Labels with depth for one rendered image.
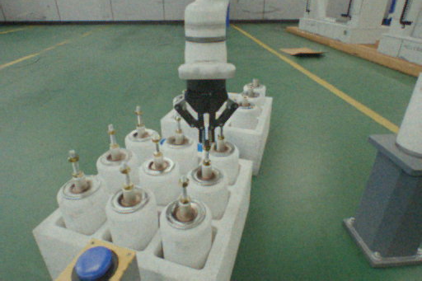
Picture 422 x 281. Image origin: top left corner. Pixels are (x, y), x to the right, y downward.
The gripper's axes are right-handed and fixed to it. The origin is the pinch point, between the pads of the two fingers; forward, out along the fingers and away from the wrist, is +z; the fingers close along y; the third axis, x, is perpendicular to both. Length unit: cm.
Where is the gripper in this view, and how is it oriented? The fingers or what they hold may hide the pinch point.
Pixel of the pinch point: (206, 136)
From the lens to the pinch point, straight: 53.8
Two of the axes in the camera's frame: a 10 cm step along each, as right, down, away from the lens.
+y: -10.0, 0.2, -0.4
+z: 0.0, 9.0, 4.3
